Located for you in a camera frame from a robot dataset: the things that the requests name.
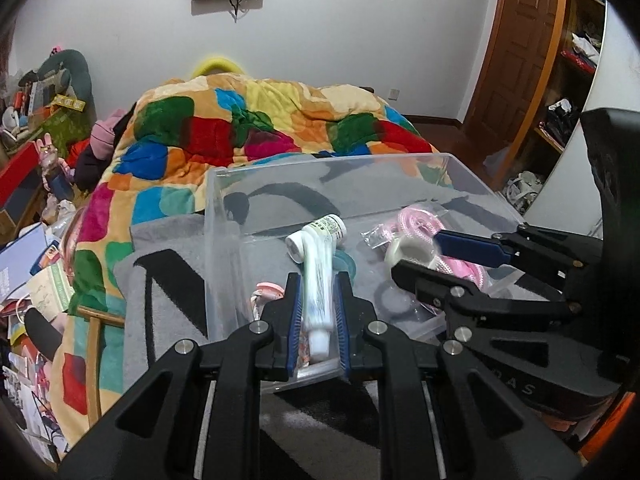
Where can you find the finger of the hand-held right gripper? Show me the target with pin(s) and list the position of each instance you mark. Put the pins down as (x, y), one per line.
(430, 285)
(470, 250)

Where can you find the small clear plastic bag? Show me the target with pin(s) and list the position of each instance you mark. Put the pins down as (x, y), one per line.
(374, 238)

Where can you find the white wall socket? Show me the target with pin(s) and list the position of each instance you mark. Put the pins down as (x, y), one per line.
(394, 93)

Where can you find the white squeeze tube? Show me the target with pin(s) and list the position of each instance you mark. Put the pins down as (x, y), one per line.
(316, 290)

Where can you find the white bottle with green label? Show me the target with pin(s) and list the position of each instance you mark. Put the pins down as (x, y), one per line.
(330, 226)

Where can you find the wooden wardrobe shelf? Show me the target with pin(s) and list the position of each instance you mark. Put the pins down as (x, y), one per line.
(570, 75)

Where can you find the yellow pillow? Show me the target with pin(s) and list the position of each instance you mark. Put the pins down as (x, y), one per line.
(216, 66)

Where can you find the clear round lid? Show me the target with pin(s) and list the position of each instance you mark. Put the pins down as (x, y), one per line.
(395, 304)

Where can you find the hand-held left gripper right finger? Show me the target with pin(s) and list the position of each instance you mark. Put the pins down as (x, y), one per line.
(344, 327)

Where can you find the pink clip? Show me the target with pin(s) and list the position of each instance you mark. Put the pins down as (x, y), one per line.
(265, 294)

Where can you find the clear plastic storage box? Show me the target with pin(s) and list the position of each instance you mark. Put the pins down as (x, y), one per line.
(260, 210)

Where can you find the brown wooden door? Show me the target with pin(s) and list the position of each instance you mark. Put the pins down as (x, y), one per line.
(512, 45)

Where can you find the pile of books and papers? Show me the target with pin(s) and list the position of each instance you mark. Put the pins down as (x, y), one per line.
(35, 310)

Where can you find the cluttered side table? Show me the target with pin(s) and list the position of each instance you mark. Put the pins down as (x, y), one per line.
(30, 160)

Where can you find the pink knit hat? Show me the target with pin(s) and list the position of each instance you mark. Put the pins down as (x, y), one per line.
(102, 136)

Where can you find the wooden chair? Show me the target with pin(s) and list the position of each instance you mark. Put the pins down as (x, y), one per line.
(97, 355)

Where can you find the colourful patchwork blanket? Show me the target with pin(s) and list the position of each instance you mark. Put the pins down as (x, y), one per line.
(260, 125)

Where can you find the grey blanket with black print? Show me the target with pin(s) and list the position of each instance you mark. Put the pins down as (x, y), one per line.
(165, 280)

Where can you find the white shoes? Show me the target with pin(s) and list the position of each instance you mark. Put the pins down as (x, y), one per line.
(522, 187)

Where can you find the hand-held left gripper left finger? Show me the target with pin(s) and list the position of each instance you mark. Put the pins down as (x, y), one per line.
(295, 327)

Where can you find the white tape roll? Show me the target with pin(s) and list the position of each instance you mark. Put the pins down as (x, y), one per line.
(409, 254)

